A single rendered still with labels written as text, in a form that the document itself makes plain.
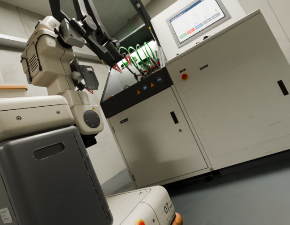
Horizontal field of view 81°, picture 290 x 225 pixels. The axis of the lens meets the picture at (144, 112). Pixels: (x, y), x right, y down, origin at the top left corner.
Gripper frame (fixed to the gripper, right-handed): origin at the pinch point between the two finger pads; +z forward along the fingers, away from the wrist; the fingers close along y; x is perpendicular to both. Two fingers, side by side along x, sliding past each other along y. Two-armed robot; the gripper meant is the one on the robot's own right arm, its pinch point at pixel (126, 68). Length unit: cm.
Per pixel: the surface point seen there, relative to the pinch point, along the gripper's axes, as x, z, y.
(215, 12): -68, 9, -63
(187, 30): -64, 8, -38
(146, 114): -6.3, 40.7, 14.1
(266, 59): -20, 48, -76
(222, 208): 51, 86, -24
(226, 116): -3, 67, -40
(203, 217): 56, 83, -14
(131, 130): -1, 45, 33
